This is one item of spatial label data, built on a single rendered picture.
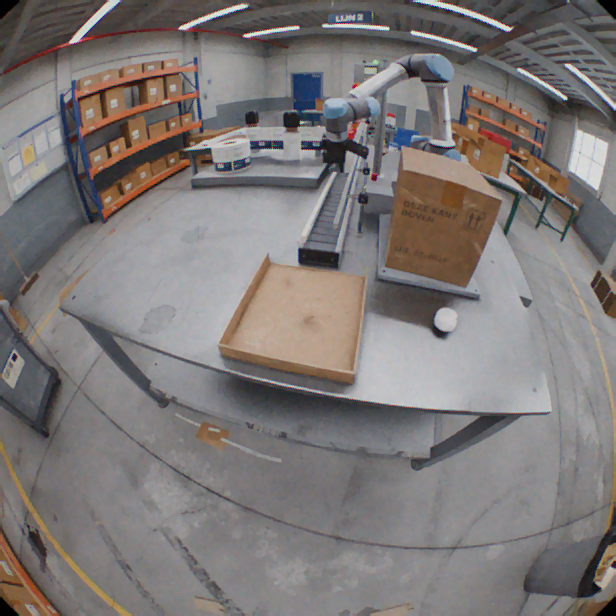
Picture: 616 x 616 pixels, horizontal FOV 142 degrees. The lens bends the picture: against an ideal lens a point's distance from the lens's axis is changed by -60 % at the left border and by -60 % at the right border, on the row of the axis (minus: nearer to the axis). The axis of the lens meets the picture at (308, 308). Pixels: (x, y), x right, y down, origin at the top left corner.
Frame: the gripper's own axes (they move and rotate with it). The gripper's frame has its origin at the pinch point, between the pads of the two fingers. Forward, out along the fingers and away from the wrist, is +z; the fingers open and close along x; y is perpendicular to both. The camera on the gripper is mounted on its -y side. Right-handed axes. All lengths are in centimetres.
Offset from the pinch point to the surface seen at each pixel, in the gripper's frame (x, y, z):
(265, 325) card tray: 67, 7, -27
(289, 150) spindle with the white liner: -20.5, 28.7, 7.9
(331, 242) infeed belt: 41.6, -2.2, -17.8
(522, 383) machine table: 72, -54, -29
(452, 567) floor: 168, -89, 11
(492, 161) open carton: -134, -134, 77
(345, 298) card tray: 57, -8, -21
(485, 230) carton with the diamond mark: 38, -39, -33
